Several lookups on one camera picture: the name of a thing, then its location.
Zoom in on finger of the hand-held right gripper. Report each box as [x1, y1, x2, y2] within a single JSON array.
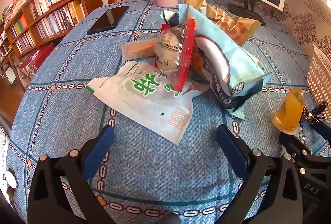
[[279, 132, 320, 170], [309, 118, 331, 143]]

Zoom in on black tablet stand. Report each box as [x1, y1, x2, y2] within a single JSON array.
[[228, 0, 266, 27]]

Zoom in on patterned cream curtain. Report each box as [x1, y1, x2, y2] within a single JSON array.
[[269, 0, 331, 59]]

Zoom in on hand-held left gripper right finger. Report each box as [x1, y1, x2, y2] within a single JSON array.
[[217, 124, 303, 224]]

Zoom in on white wristwatch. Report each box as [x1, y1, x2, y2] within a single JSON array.
[[2, 168, 18, 204]]

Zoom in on golden crinkled snack packet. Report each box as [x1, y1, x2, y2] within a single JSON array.
[[184, 0, 261, 47]]

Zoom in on tan bar snack packet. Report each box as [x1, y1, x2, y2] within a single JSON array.
[[121, 39, 158, 62]]

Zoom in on white perforated plastic basket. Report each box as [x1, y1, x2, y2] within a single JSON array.
[[306, 44, 331, 111]]

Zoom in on red box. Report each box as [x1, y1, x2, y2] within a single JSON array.
[[17, 43, 55, 85]]

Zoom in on orange jelly cup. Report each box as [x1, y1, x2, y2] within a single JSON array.
[[271, 88, 305, 134]]

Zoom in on blue checked tablecloth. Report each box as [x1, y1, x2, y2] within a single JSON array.
[[5, 0, 331, 224]]

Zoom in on white green-print snack packet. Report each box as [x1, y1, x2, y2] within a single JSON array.
[[86, 61, 194, 145]]

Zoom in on red-edged clear snack packet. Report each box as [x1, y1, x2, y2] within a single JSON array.
[[154, 19, 197, 91]]

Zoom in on clear packet of brown snacks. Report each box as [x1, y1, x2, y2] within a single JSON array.
[[190, 43, 210, 93]]

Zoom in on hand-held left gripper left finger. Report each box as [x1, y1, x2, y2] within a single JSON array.
[[27, 125, 115, 224]]

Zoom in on light blue snack packet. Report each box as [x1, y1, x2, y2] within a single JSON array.
[[178, 3, 272, 120]]

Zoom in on dark patterned candy wrapper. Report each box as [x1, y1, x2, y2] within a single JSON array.
[[302, 102, 331, 122]]

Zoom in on black smartphone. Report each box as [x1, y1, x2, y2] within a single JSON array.
[[86, 5, 129, 35]]

